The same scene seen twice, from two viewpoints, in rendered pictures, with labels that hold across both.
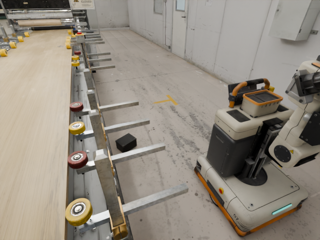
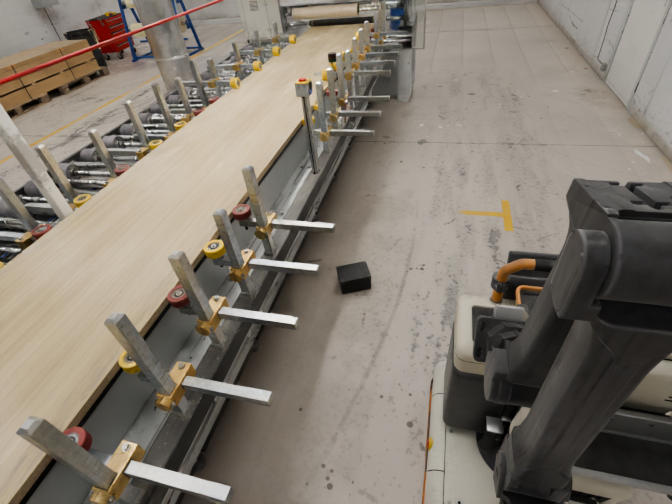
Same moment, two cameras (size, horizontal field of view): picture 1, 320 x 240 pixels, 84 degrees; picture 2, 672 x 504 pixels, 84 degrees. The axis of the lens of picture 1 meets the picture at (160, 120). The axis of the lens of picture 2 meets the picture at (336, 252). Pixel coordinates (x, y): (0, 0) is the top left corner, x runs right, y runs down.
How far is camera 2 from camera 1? 75 cm
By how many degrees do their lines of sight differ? 32
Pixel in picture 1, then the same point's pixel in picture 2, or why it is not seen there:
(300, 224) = not seen: outside the picture
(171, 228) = (332, 448)
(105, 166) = (117, 331)
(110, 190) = (135, 355)
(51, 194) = not seen: hidden behind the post
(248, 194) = (471, 481)
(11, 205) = (99, 320)
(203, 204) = (409, 447)
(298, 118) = not seen: hidden behind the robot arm
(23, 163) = (136, 276)
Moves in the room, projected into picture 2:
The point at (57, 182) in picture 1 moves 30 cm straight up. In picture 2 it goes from (142, 315) to (95, 245)
